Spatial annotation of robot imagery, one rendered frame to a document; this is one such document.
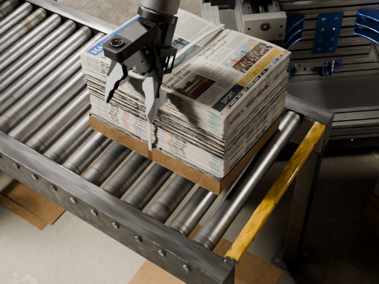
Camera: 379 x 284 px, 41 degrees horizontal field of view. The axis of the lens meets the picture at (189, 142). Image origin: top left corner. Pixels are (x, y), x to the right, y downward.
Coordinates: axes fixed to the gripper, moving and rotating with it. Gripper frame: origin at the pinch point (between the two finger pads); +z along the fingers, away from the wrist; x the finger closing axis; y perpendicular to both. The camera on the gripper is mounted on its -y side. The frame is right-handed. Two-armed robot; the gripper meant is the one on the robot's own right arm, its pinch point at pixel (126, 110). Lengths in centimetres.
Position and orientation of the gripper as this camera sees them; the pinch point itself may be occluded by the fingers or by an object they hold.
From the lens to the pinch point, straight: 102.7
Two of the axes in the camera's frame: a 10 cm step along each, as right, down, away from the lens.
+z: -2.6, 9.0, 3.4
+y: 5.1, -1.7, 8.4
